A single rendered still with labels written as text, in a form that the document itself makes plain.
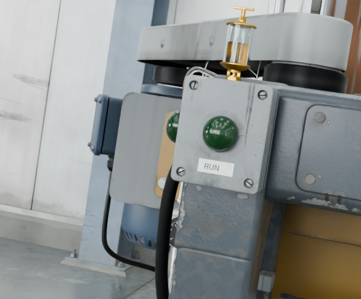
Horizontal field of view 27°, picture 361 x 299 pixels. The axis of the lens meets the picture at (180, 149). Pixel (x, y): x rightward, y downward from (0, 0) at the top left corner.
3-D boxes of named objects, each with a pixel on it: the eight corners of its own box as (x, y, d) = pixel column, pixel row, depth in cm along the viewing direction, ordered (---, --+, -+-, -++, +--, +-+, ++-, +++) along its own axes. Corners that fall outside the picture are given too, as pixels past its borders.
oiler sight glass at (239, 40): (220, 60, 69) (225, 23, 68) (224, 63, 71) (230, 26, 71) (246, 64, 68) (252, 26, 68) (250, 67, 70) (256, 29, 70)
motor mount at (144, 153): (104, 200, 108) (120, 89, 108) (118, 197, 115) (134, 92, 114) (297, 236, 102) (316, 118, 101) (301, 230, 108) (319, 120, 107)
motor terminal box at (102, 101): (88, 171, 110) (99, 93, 110) (84, 164, 120) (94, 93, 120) (143, 178, 112) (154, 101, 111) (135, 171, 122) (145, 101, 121)
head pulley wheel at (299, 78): (255, 84, 77) (259, 60, 77) (266, 90, 85) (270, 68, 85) (343, 96, 75) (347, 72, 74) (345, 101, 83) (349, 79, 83)
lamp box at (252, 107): (169, 180, 62) (185, 73, 62) (182, 177, 67) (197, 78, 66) (256, 195, 61) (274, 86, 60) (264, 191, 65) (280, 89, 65)
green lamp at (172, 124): (159, 141, 63) (164, 107, 63) (168, 141, 66) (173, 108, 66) (188, 146, 63) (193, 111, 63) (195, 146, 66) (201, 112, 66)
